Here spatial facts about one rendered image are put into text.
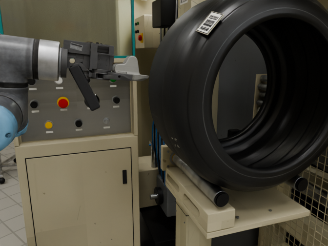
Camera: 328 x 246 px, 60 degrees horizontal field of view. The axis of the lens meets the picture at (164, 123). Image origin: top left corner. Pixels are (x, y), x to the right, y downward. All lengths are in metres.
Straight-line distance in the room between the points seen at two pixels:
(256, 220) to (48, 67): 0.72
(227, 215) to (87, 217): 0.85
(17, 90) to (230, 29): 0.49
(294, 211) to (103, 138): 0.86
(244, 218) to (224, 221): 0.10
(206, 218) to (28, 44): 0.62
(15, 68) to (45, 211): 0.94
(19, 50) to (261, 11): 0.55
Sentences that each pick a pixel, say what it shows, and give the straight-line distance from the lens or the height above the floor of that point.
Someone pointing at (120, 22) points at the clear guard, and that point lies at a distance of 1.37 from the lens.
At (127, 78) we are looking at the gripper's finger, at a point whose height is 1.24.
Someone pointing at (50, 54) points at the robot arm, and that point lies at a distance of 0.68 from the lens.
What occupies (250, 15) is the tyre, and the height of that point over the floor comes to 1.38.
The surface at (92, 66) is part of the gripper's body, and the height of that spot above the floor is 1.27.
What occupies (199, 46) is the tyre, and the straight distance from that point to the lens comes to 0.68.
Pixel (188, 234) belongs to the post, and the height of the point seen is 0.53.
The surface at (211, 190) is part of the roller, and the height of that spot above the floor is 0.92.
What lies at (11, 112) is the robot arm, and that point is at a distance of 0.60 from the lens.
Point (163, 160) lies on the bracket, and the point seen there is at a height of 0.90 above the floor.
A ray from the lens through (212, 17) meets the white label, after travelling 0.71.
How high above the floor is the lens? 1.30
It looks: 14 degrees down
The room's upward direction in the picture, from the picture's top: straight up
